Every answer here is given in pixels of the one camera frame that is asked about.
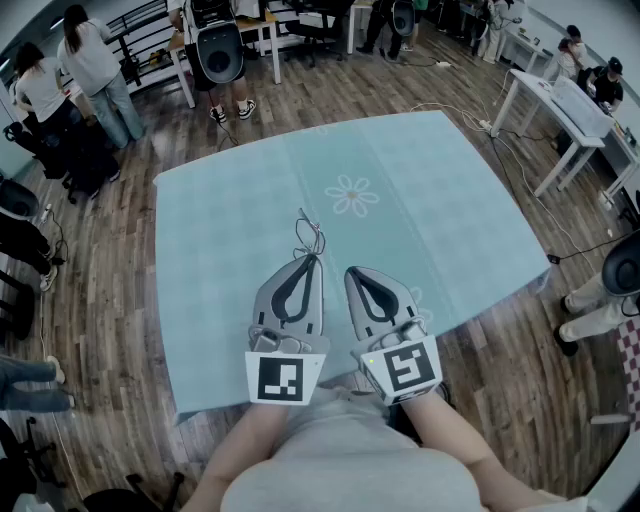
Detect white metal rack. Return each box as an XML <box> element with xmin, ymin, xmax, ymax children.
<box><xmin>347</xmin><ymin>0</ymin><xmax>382</xmax><ymax>55</ymax></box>

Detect person's grey shirt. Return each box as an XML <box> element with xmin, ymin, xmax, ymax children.
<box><xmin>219</xmin><ymin>384</ymin><xmax>501</xmax><ymax>512</ymax></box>

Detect black metal railing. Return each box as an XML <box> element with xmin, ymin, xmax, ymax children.
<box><xmin>102</xmin><ymin>0</ymin><xmax>174</xmax><ymax>94</ymax></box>

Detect red checkered cloth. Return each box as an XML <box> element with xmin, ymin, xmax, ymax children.
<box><xmin>615</xmin><ymin>318</ymin><xmax>640</xmax><ymax>434</ymax></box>

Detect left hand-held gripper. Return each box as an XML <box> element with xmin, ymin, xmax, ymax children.
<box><xmin>244</xmin><ymin>253</ymin><xmax>331</xmax><ymax>405</ymax></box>

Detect wooden table white legs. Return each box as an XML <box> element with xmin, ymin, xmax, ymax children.
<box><xmin>167</xmin><ymin>9</ymin><xmax>281</xmax><ymax>109</ymax></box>

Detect black office chair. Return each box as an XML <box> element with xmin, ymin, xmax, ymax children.
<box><xmin>82</xmin><ymin>472</ymin><xmax>186</xmax><ymax>512</ymax></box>
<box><xmin>284</xmin><ymin>0</ymin><xmax>346</xmax><ymax>69</ymax></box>
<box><xmin>2</xmin><ymin>122</ymin><xmax>121</xmax><ymax>206</ymax></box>

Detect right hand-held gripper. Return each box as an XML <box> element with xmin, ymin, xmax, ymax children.
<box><xmin>343</xmin><ymin>265</ymin><xmax>442</xmax><ymax>407</ymax></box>

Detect light blue daisy tablecloth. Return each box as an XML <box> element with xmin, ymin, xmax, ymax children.
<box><xmin>151</xmin><ymin>109</ymin><xmax>554</xmax><ymax>427</ymax></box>

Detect person's left forearm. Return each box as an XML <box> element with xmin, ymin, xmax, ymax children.
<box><xmin>179</xmin><ymin>399</ymin><xmax>291</xmax><ymax>512</ymax></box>

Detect white floor cable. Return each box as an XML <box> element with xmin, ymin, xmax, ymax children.
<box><xmin>409</xmin><ymin>102</ymin><xmax>601</xmax><ymax>261</ymax></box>

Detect person's right forearm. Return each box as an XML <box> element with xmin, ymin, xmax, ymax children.
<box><xmin>399</xmin><ymin>392</ymin><xmax>556</xmax><ymax>512</ymax></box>

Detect thin wire-frame eyeglasses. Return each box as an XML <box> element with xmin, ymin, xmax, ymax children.
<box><xmin>294</xmin><ymin>207</ymin><xmax>327</xmax><ymax>261</ymax></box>

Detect pale rectangular mat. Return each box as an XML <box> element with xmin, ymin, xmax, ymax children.
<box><xmin>549</xmin><ymin>74</ymin><xmax>614</xmax><ymax>139</ymax></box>

